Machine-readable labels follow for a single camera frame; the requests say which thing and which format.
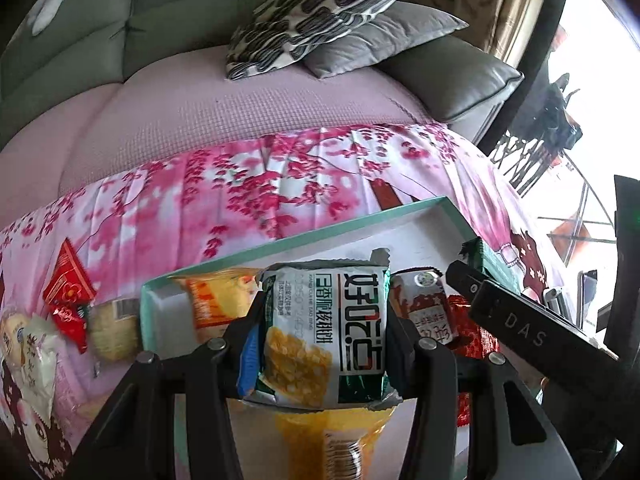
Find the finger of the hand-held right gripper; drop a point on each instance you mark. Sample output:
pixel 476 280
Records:
pixel 465 282

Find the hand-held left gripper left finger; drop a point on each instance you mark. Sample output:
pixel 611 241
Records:
pixel 200 385

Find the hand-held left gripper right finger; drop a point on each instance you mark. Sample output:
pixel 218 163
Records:
pixel 450 385

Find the dark green biscuit packet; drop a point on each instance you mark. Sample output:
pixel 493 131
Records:
pixel 492 260

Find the red and white snack packet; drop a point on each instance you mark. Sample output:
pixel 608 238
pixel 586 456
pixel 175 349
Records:
pixel 425 310

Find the large red patterned packet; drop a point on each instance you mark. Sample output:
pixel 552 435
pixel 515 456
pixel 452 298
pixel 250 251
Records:
pixel 475 340

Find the yellow snack packet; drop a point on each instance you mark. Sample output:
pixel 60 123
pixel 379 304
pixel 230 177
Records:
pixel 310 435
pixel 220 295

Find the clear round cake packet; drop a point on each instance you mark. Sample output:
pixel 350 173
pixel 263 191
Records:
pixel 112 335

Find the teal shallow cardboard box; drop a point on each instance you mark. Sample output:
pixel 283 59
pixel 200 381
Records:
pixel 350 242

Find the green and white biscuit packet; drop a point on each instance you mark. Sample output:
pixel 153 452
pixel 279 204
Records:
pixel 320 320

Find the small red snack packet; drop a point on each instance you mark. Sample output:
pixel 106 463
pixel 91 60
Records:
pixel 70 310

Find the white and green snack packet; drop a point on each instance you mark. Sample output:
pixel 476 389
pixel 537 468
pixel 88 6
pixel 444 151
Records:
pixel 40 370

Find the clear bread bun packet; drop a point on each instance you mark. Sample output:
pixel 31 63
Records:
pixel 12 332

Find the pink floral printed blanket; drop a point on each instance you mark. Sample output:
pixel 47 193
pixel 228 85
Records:
pixel 250 185

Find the grey pillow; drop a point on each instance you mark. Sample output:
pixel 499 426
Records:
pixel 390 35

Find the beige patterned curtain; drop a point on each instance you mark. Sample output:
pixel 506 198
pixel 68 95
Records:
pixel 480 0

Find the black and white patterned pillow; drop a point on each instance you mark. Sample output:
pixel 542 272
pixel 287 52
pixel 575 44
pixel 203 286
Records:
pixel 310 10

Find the grey-green sofa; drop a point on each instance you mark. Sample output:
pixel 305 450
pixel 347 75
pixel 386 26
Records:
pixel 100 45

